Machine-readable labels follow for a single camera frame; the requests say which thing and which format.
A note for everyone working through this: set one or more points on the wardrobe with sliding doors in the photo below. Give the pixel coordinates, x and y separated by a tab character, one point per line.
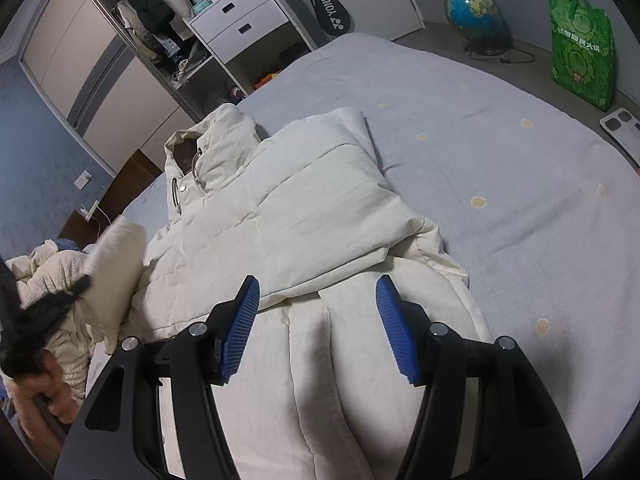
115	85

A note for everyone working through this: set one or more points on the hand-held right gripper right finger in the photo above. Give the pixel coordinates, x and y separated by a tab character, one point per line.
395	332

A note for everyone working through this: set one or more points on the green shopping bag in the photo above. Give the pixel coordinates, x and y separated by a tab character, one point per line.
582	60

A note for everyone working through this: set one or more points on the blue globe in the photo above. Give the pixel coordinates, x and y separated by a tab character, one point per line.
472	10

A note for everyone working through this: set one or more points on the person's left hand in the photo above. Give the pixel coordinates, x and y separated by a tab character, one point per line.
42	377

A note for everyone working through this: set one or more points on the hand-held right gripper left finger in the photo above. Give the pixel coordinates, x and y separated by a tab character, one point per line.
240	332

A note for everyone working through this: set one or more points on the white duvet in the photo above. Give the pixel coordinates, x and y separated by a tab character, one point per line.
300	200

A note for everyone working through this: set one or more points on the bed with grey sheet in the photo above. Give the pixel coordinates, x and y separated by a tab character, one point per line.
500	160

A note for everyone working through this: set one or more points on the cream knit blanket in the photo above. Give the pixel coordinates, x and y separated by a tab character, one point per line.
60	270

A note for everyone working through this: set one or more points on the white wall socket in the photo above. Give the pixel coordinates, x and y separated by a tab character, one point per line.
83	180

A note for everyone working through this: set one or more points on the pile of dark clothes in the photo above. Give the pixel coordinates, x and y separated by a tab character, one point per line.
147	10

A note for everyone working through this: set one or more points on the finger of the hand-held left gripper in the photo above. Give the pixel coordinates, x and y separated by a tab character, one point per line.
55	305

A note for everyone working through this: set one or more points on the wooden headboard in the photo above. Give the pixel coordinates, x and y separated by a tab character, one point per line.
135	172

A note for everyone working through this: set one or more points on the white drawer unit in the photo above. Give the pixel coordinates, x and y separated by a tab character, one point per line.
240	20

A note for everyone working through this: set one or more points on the white plug-in charger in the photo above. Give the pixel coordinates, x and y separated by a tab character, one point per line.
91	211

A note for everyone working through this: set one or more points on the white bathroom scale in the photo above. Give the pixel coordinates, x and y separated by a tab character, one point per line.
625	132

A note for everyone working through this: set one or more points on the folded items on wardrobe floor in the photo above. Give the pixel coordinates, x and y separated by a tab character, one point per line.
265	80

